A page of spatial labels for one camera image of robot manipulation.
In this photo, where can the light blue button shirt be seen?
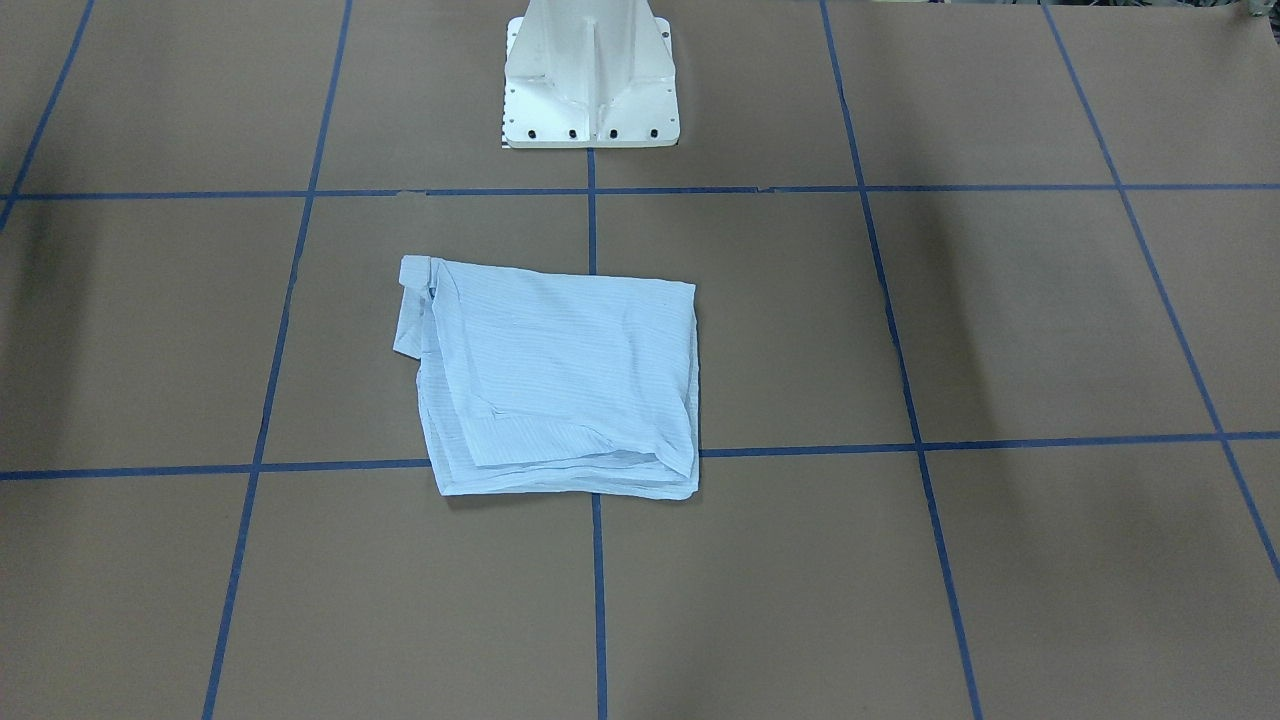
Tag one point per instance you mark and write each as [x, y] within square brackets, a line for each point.
[534, 382]

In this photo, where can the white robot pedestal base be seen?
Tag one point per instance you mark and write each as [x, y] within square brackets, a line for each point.
[590, 75]

